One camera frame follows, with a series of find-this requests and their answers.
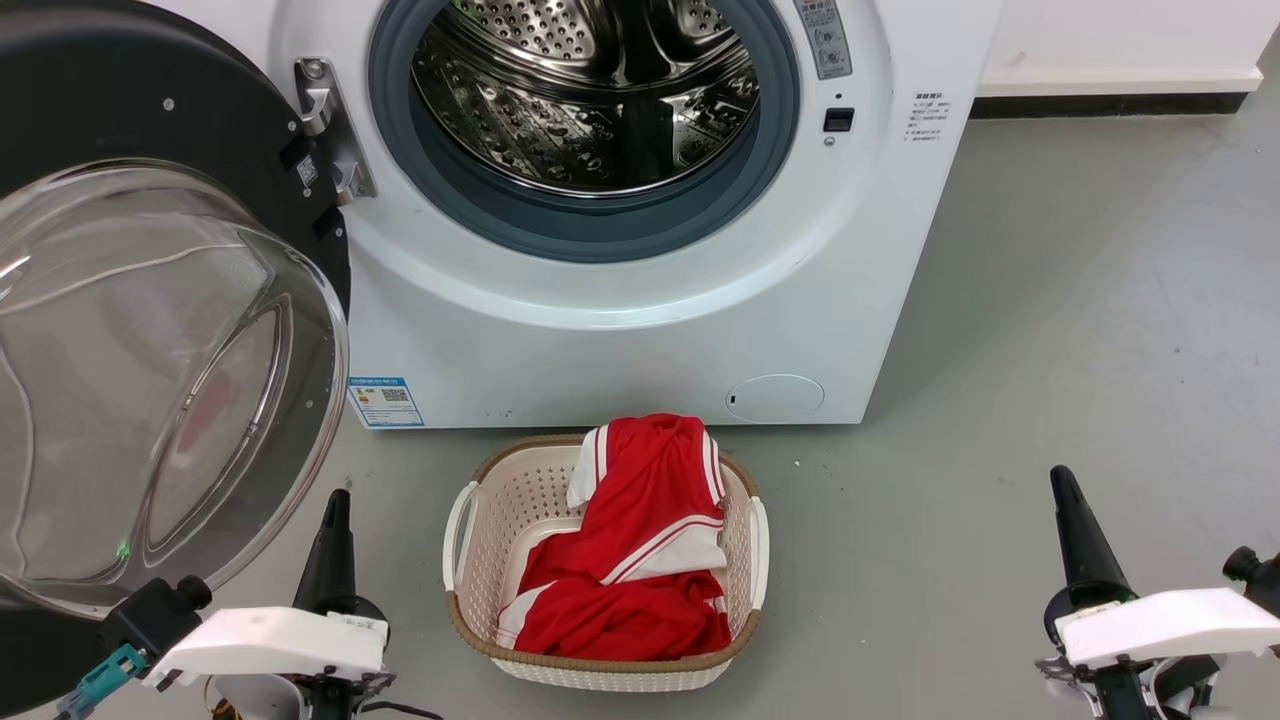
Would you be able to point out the beige perforated laundry basket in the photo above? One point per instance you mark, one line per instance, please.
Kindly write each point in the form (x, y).
(490, 520)

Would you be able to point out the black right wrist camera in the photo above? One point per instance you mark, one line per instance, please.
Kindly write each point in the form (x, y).
(1255, 578)

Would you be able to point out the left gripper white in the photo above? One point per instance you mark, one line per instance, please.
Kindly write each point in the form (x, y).
(270, 640)

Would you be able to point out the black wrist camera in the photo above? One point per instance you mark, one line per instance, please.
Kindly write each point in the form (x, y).
(150, 615)
(1255, 578)

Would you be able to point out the round white filter cover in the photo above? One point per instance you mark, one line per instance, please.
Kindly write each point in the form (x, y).
(775, 397)

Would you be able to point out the black round glass washer door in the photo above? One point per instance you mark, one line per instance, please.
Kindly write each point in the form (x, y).
(100, 100)

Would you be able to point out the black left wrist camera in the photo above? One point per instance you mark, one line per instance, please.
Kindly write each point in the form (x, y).
(150, 615)

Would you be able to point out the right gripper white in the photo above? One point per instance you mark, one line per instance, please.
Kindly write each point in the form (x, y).
(1170, 625)

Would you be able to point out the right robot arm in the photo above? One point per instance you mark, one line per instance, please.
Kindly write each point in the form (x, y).
(1130, 692)

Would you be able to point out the blue energy label sticker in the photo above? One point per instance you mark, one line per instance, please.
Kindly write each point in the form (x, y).
(386, 402)

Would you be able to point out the white front-load washing machine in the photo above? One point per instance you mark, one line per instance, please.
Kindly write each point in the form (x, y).
(600, 360)

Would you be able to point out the grey instruction label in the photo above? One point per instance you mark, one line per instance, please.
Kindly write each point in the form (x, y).
(825, 38)

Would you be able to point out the black door lock socket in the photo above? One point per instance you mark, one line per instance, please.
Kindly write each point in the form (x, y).
(839, 120)

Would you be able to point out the red and white garment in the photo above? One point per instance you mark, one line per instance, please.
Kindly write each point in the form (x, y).
(650, 520)

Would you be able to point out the small printed text label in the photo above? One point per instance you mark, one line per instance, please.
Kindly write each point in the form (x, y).
(930, 117)

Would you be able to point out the metal door hinge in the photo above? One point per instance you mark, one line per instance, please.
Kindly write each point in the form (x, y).
(330, 120)

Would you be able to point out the steel perforated washer drum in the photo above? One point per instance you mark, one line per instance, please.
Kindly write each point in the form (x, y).
(590, 90)

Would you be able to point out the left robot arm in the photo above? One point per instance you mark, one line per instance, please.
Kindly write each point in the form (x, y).
(260, 700)

